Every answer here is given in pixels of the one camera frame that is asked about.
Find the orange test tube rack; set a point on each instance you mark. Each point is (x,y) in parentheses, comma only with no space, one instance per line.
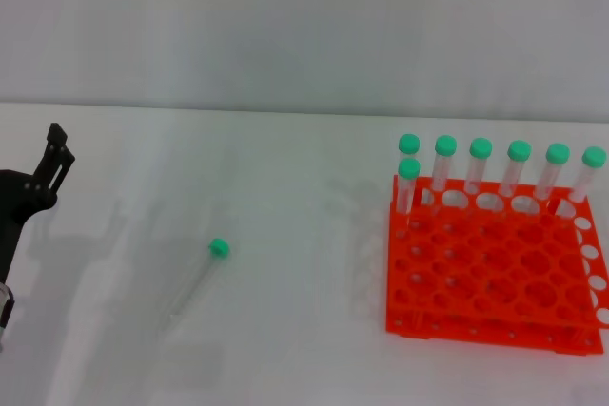
(490,273)

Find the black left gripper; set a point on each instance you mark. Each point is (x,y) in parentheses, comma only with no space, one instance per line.
(21,192)

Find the clear test tube green cap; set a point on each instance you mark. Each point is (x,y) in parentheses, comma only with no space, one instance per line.
(445,144)
(557,153)
(409,143)
(594,156)
(219,247)
(480,147)
(518,150)
(409,168)

